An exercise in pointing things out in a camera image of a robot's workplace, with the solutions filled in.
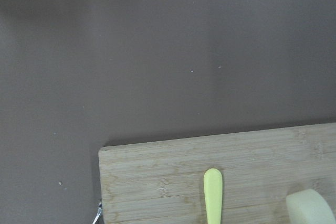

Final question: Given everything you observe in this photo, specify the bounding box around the yellow plastic knife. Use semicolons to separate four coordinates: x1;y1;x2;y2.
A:
203;168;223;224

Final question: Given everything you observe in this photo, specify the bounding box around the white steamed bun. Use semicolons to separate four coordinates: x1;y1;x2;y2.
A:
286;189;335;224

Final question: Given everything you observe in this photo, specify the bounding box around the bamboo cutting board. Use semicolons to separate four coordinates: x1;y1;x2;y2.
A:
99;123;335;223

